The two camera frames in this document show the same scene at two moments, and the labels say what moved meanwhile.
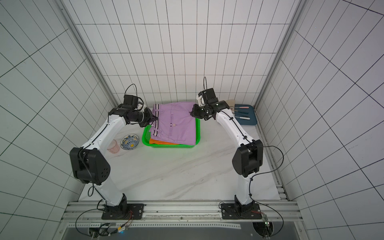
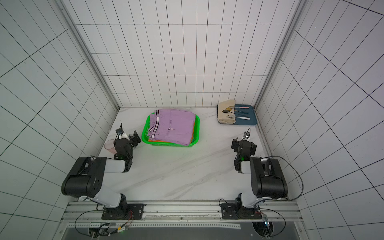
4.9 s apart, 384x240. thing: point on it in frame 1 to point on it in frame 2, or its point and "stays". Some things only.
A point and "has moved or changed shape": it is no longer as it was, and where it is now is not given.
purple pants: (175, 123) has moved or changed shape
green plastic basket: (146, 138) stays
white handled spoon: (244, 118) stays
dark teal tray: (251, 114) stays
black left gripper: (149, 119) to (133, 140)
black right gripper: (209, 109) to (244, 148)
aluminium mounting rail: (182, 214) stays
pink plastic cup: (113, 147) stays
